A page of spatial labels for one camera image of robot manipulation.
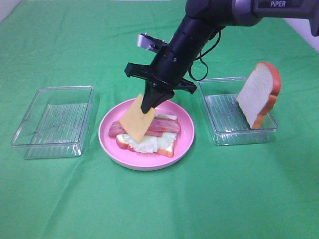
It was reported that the clear plastic box left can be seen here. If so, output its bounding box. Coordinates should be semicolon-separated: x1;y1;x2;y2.
11;86;94;159

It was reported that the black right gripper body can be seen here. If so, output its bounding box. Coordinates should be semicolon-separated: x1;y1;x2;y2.
124;46;197;94

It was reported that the clear plastic box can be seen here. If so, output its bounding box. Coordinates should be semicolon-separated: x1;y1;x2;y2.
11;86;94;159
198;76;278;146

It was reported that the toast bread slice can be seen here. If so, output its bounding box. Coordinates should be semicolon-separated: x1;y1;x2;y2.
116;114;179;158
236;61;281;129

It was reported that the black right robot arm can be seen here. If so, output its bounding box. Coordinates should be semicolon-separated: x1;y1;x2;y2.
125;0;319;114

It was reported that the green lettuce leaf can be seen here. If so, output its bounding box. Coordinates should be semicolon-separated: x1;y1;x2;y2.
122;114;177;154

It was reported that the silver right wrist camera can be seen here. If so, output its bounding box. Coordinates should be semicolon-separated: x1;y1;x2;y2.
137;33;167;53

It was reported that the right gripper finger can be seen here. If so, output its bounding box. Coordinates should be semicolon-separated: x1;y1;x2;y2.
141;81;174;114

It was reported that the yellow cheese slice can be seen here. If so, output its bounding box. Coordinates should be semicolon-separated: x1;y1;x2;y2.
119;94;156;143

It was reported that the bacon strip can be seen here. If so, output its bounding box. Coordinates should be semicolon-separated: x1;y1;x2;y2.
108;121;163;137
148;117;180;133

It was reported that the clear plastic box right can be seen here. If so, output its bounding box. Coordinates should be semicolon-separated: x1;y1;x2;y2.
198;76;278;146

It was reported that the pink round plate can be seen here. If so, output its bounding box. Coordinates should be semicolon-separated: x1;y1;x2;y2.
99;99;195;171

